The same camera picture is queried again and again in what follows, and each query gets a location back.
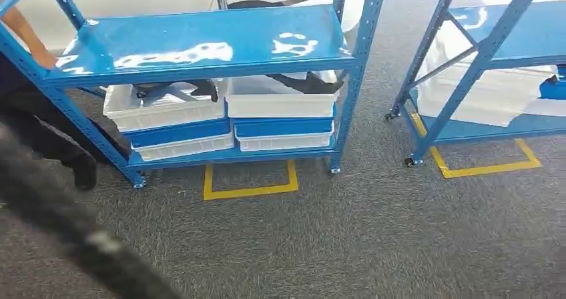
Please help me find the blue steel shelf rack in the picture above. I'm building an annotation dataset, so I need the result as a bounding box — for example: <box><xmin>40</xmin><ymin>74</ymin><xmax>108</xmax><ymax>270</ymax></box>
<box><xmin>0</xmin><ymin>0</ymin><xmax>390</xmax><ymax>190</ymax></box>
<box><xmin>384</xmin><ymin>0</ymin><xmax>566</xmax><ymax>169</ymax></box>

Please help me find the white plastic crate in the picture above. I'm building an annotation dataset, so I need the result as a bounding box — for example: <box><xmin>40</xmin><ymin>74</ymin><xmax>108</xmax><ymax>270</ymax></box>
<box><xmin>234</xmin><ymin>126</ymin><xmax>336</xmax><ymax>152</ymax></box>
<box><xmin>103</xmin><ymin>82</ymin><xmax>228</xmax><ymax>133</ymax></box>
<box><xmin>132</xmin><ymin>131</ymin><xmax>235</xmax><ymax>162</ymax></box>
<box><xmin>224</xmin><ymin>75</ymin><xmax>340</xmax><ymax>119</ymax></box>

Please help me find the person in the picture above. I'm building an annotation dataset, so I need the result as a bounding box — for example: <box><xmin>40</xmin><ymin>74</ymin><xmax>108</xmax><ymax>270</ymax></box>
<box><xmin>0</xmin><ymin>0</ymin><xmax>131</xmax><ymax>192</ymax></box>

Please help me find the white plastic sheet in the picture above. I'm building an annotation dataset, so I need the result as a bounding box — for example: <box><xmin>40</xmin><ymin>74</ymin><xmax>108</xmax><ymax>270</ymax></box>
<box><xmin>415</xmin><ymin>20</ymin><xmax>566</xmax><ymax>127</ymax></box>

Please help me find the black plastic part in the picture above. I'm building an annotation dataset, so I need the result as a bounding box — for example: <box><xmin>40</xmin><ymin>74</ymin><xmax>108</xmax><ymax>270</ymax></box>
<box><xmin>132</xmin><ymin>79</ymin><xmax>220</xmax><ymax>103</ymax></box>
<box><xmin>228</xmin><ymin>0</ymin><xmax>334</xmax><ymax>11</ymax></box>
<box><xmin>265</xmin><ymin>72</ymin><xmax>345</xmax><ymax>95</ymax></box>

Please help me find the blue plastic crate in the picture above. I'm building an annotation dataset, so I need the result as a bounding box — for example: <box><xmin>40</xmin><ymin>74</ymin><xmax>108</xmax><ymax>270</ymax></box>
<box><xmin>538</xmin><ymin>65</ymin><xmax>566</xmax><ymax>101</ymax></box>
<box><xmin>123</xmin><ymin>117</ymin><xmax>232</xmax><ymax>150</ymax></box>

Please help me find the large black plastic panel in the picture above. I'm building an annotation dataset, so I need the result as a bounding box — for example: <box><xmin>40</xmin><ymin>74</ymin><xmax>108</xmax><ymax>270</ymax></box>
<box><xmin>0</xmin><ymin>124</ymin><xmax>187</xmax><ymax>299</ymax></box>

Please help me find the yellow floor tape square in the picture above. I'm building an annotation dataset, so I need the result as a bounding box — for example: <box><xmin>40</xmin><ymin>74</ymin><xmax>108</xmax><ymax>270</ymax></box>
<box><xmin>203</xmin><ymin>160</ymin><xmax>299</xmax><ymax>202</ymax></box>

